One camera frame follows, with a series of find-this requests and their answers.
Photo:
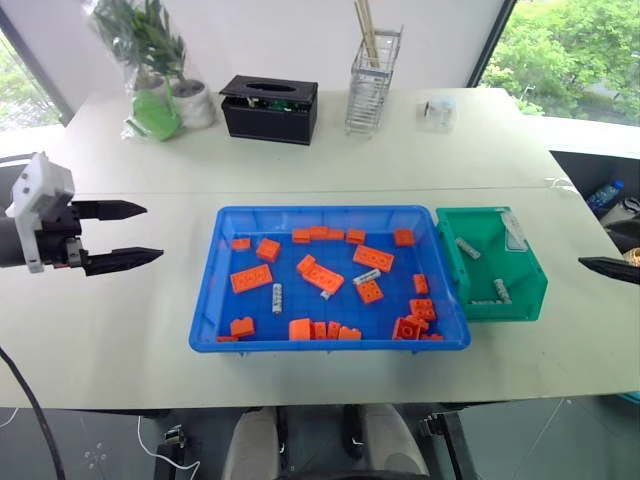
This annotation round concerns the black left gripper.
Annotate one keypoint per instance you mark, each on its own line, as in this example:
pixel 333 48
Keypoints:
pixel 56 241

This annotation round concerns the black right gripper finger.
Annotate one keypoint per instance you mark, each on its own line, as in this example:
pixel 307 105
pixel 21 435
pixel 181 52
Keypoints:
pixel 620 270

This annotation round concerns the green plastic bin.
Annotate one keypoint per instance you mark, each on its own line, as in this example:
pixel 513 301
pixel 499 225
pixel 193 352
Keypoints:
pixel 492 267

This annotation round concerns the black tissue box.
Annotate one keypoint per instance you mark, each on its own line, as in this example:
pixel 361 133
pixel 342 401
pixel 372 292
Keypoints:
pixel 270 117

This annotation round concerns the woven tan object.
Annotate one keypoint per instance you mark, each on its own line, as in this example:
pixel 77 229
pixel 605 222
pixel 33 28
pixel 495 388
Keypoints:
pixel 634 256

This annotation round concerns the blue water bottle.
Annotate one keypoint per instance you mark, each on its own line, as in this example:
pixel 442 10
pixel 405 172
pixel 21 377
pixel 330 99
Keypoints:
pixel 605 195

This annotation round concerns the black storage bin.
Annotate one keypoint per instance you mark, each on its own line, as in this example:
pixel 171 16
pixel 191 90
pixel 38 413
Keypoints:
pixel 590 175

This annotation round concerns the clear plastic label card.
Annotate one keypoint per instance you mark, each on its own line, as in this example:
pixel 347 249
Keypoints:
pixel 515 232

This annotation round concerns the small orange building block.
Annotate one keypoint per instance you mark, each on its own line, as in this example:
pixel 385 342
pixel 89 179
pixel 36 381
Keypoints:
pixel 319 331
pixel 420 284
pixel 350 333
pixel 305 263
pixel 242 327
pixel 301 235
pixel 355 236
pixel 227 339
pixel 333 331
pixel 241 244
pixel 432 337

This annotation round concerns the plant in green pot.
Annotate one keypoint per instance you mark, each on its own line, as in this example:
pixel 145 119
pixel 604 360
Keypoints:
pixel 152 112

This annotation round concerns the plant in white pot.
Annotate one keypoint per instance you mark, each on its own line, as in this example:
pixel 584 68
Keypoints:
pixel 192 102

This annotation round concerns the orange square building block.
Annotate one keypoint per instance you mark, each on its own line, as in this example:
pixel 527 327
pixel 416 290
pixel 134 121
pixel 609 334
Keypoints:
pixel 404 237
pixel 268 250
pixel 371 292
pixel 405 328
pixel 423 309

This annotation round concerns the orange curved building block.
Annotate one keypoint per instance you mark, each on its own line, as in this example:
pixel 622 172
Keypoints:
pixel 300 330

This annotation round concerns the blue plastic tray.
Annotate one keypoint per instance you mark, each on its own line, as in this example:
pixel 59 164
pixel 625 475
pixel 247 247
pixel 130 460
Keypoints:
pixel 330 312

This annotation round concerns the small clear plastic container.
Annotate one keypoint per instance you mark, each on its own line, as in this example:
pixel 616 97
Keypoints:
pixel 437 114

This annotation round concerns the grey rounded shape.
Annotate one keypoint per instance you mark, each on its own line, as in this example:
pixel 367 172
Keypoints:
pixel 252 445
pixel 395 440

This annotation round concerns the wooden sticks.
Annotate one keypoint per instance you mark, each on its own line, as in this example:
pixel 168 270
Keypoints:
pixel 369 35

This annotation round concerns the black table leg frame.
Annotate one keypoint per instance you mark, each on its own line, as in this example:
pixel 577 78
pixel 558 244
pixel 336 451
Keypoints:
pixel 457 445
pixel 170 452

